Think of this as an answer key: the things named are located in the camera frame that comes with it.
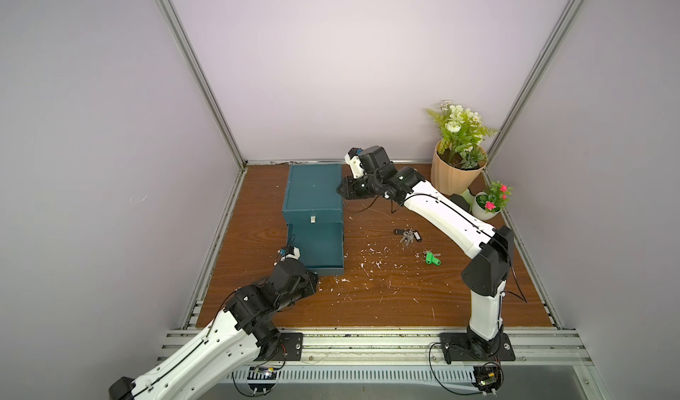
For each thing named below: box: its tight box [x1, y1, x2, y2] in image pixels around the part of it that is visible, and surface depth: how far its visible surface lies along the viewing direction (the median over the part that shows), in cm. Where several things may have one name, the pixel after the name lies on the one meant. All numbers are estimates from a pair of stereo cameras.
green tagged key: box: [422, 248, 442, 267], surface depth 92 cm
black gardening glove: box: [448, 193, 471, 213], surface depth 108 cm
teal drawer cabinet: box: [281, 163, 344, 224], surface depth 82 cm
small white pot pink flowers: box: [471, 180, 514, 221], surface depth 93 cm
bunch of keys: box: [393, 228, 423, 247], surface depth 99 cm
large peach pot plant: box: [426, 100, 498, 196], surface depth 97 cm
